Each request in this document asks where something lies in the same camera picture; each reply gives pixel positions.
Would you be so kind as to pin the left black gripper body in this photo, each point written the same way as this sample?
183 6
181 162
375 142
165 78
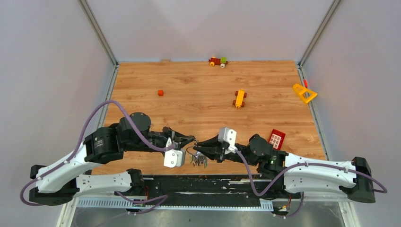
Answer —
158 139

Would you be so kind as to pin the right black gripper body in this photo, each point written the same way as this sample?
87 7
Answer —
235 157

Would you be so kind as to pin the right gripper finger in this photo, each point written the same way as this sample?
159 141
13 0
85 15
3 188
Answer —
212 153
210 143

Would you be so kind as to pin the keyring with colourful keys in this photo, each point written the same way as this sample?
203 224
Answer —
197 158

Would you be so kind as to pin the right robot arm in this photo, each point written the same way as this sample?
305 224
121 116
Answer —
294 173

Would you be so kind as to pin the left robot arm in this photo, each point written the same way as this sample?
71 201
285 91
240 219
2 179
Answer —
65 180

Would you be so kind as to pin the red window toy block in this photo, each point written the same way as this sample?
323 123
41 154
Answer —
276 139

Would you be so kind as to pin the yellow brown toy car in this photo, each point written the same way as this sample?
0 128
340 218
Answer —
240 95

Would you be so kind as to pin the red green toy car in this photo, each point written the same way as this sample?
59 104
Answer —
221 62

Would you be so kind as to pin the yellow triangular toy piece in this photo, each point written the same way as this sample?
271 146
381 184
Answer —
306 95

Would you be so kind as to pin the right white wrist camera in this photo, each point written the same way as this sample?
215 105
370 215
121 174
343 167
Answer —
227 137

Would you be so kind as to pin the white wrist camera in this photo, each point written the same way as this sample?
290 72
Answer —
227 137
175 157

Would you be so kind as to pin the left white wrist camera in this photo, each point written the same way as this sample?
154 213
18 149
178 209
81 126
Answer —
175 157

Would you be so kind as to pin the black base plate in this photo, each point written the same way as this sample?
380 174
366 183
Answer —
206 190

